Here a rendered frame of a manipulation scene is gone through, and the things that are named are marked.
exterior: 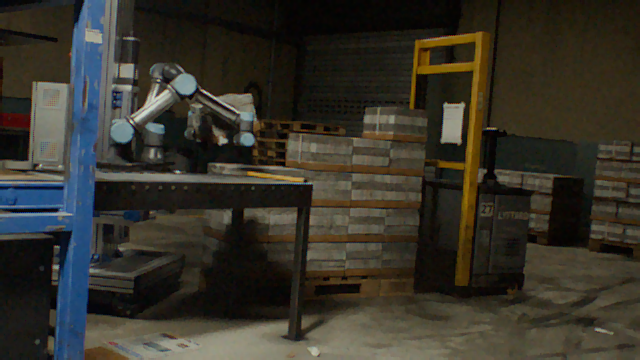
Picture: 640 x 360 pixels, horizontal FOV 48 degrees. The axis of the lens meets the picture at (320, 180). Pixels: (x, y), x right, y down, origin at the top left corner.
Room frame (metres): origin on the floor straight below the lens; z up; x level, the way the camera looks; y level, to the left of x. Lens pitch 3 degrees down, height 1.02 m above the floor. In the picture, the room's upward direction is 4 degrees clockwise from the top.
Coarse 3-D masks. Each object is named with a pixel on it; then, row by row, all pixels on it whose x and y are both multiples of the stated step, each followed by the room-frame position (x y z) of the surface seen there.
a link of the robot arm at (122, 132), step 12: (168, 84) 3.90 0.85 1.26; (180, 84) 3.87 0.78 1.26; (192, 84) 3.89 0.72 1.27; (168, 96) 3.88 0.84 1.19; (180, 96) 3.89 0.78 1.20; (144, 108) 3.86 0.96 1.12; (156, 108) 3.86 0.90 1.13; (120, 120) 3.84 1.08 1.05; (132, 120) 3.82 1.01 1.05; (144, 120) 3.85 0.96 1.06; (120, 132) 3.79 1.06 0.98; (132, 132) 3.80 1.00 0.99
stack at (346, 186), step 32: (320, 192) 4.61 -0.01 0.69; (352, 192) 4.73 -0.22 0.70; (384, 192) 4.86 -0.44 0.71; (224, 224) 4.31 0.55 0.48; (256, 224) 4.39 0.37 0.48; (288, 224) 4.50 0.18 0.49; (320, 224) 4.62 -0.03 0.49; (352, 224) 4.74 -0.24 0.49; (224, 256) 4.30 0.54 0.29; (256, 256) 4.40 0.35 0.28; (288, 256) 4.52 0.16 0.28; (320, 256) 4.62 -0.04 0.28; (352, 256) 4.74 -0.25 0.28; (224, 288) 4.30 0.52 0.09; (256, 288) 4.79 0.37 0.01; (288, 288) 4.67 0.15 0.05
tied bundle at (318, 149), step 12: (288, 144) 4.88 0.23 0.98; (300, 144) 4.75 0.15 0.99; (312, 144) 4.61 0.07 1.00; (324, 144) 4.61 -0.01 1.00; (336, 144) 4.65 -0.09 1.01; (348, 144) 4.70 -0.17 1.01; (288, 156) 4.87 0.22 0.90; (300, 156) 4.73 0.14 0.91; (312, 156) 4.60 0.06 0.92; (324, 156) 4.61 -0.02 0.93; (336, 156) 4.66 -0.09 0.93; (348, 156) 4.71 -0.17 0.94; (300, 168) 4.74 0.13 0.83
